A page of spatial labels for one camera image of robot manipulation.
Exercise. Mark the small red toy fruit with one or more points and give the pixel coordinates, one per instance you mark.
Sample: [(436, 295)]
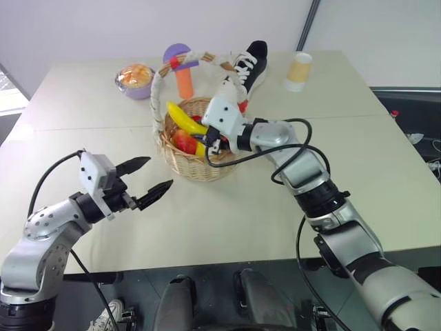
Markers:
[(197, 120)]

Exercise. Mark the purple bowl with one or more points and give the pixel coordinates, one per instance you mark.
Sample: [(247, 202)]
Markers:
[(136, 91)]

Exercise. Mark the red yellow toy apple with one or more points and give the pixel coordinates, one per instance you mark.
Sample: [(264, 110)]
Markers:
[(184, 141)]

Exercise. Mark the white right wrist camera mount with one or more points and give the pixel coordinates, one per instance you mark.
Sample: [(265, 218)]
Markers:
[(224, 115)]

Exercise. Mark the purple half-disc toy block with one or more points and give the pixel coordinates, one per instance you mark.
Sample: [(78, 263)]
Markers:
[(174, 51)]

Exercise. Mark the grey metal pole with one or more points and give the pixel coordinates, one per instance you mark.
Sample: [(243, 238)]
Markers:
[(310, 24)]

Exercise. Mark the yellow white paper cup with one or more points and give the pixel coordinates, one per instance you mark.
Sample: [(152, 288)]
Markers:
[(299, 70)]

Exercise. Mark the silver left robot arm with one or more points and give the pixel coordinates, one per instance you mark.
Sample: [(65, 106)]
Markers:
[(38, 248)]

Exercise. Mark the black side table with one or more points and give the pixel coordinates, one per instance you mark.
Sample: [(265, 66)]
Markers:
[(413, 113)]

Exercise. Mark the black and white sneaker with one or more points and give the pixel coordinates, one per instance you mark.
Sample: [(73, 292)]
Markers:
[(256, 65)]

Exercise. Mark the small red object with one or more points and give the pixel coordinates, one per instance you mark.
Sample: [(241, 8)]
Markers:
[(395, 113)]

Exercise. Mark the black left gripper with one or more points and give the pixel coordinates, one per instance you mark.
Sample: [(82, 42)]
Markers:
[(117, 196)]

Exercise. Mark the dark rounded shape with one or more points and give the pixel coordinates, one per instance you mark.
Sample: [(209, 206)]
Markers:
[(175, 303)]

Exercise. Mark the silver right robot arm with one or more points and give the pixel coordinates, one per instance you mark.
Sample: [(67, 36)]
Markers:
[(310, 165)]

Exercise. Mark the small white object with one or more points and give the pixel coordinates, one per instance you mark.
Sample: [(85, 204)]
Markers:
[(415, 137)]

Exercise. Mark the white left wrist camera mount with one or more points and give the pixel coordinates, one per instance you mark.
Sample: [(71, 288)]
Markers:
[(90, 172)]

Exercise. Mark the orange cylinder toy block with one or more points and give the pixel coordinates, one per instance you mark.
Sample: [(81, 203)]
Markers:
[(185, 82)]

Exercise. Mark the yellow toy banana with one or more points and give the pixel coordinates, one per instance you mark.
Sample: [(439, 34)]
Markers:
[(182, 119)]

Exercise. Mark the white sneaker on floor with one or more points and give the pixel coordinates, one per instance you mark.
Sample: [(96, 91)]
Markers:
[(108, 315)]

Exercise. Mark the orange bread bun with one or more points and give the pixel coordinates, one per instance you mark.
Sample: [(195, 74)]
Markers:
[(136, 74)]

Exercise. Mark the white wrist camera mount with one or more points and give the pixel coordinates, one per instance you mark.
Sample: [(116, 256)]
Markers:
[(224, 115), (90, 172)]

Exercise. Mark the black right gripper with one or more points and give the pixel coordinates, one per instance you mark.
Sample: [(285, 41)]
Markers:
[(216, 136)]

